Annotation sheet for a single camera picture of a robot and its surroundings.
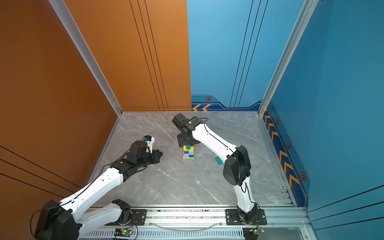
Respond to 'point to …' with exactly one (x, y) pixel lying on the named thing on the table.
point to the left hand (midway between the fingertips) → (163, 152)
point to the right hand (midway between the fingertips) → (186, 142)
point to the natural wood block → (190, 157)
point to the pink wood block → (189, 154)
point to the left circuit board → (123, 232)
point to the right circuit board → (257, 231)
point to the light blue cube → (191, 152)
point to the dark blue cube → (186, 152)
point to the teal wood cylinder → (188, 147)
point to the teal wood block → (219, 160)
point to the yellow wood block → (191, 149)
